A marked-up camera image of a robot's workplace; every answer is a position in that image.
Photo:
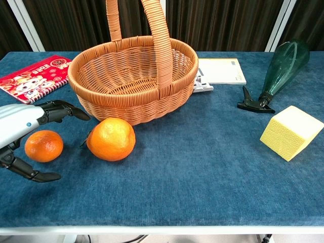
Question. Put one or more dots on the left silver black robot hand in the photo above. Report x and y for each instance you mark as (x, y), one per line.
(17, 119)

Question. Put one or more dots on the small orange mandarin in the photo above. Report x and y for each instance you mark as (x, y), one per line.
(44, 146)

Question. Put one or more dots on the large bumpy orange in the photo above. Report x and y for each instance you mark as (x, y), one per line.
(111, 139)

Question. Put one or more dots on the red spiral notebook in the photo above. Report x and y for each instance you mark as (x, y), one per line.
(30, 78)

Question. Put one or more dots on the dark brown curtain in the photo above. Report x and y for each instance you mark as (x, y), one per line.
(76, 25)

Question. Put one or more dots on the white table leg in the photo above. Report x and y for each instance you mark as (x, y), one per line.
(70, 239)

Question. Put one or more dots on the blue velvet tablecloth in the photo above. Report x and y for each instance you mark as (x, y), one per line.
(177, 177)

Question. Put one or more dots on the white plastic clip device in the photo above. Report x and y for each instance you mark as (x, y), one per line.
(202, 87)

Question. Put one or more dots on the white book with yellow edge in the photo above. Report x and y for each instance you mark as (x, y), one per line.
(220, 71)

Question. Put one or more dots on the green spray bottle black trigger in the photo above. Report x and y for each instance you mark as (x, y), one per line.
(283, 71)

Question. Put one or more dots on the yellow foam cube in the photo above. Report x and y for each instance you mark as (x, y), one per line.
(288, 134)

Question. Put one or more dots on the black plug under table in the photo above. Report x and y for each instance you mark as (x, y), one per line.
(267, 238)

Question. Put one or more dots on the white table edge frame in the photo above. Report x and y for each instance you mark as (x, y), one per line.
(162, 229)

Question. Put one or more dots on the thin white frame post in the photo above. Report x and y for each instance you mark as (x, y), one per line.
(164, 5)

